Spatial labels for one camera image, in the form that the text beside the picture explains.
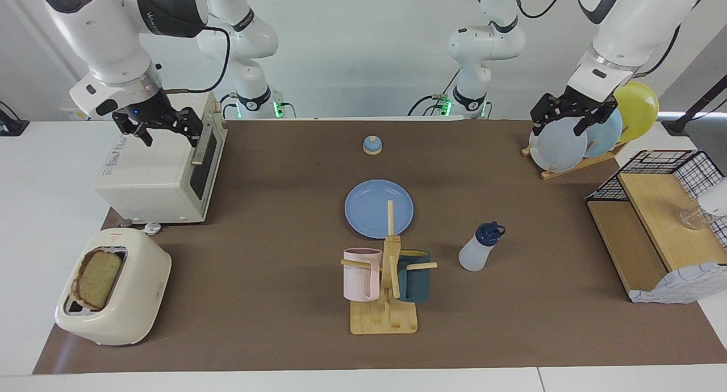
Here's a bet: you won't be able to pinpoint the wooden mug tree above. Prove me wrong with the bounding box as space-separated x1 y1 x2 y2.
341 200 438 335

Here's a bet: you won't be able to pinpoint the black wire basket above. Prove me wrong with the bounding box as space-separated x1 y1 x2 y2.
585 149 727 251

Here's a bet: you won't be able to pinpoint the clear glass cup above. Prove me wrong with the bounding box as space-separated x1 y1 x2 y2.
679 206 712 231

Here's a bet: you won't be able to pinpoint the wooden plate rack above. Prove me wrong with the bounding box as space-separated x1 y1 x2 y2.
521 141 628 181

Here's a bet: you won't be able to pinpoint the light blue plate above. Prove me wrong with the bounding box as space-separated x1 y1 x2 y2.
582 108 624 159

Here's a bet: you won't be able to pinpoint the white toaster oven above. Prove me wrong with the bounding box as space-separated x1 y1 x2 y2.
94 88 228 225

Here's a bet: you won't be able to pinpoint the cream two-slot toaster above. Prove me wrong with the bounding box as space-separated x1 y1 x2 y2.
55 228 172 346

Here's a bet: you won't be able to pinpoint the pink ribbed mug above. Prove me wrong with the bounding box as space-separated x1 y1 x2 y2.
342 248 383 302

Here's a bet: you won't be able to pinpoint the blue round plate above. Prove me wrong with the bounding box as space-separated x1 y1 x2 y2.
344 180 415 239

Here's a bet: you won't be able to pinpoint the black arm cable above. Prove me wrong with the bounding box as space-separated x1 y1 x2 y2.
162 26 232 94
511 0 711 79

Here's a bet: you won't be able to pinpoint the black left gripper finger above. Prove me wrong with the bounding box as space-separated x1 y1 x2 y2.
529 94 561 137
573 100 619 137

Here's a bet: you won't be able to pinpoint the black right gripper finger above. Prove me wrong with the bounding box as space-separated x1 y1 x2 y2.
169 107 204 149
112 112 154 147

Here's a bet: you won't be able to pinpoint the yellow plate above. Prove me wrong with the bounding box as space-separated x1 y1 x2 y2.
613 82 659 144

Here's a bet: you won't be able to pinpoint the brown table mat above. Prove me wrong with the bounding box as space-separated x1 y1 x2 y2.
32 119 727 374

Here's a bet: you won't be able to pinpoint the toasted bread slice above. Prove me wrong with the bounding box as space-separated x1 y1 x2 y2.
69 250 123 311

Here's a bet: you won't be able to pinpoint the black base cables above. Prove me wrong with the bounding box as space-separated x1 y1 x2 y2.
406 68 462 117
219 91 239 120

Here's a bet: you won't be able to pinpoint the wooden two-level shelf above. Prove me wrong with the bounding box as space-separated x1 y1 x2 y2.
586 172 727 302

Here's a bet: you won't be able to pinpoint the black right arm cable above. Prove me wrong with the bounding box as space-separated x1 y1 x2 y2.
162 26 232 94

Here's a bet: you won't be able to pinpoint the black left base cables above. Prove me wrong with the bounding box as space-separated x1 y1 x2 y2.
406 68 462 117

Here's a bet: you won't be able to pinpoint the white patterned cloth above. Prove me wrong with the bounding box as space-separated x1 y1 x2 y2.
629 261 727 305

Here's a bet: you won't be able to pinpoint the black stand base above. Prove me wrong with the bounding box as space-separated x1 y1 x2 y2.
0 101 30 137

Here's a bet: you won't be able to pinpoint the dark teal mug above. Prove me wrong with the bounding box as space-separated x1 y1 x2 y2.
396 250 432 303

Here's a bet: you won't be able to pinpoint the pale grey plate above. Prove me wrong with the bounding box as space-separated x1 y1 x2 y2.
529 118 588 173

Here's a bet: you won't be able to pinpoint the black right base cables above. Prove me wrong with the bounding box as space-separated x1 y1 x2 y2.
219 91 239 120

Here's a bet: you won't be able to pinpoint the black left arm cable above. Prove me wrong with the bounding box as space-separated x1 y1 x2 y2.
511 0 711 79

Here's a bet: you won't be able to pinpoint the black camera stand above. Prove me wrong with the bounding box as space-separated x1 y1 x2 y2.
662 74 727 136

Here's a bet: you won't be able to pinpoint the translucent seasoning bottle blue cap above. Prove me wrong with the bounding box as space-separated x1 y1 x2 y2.
458 222 506 272

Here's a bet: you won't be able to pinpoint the white rounded object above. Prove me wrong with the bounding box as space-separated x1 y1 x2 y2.
697 178 727 218

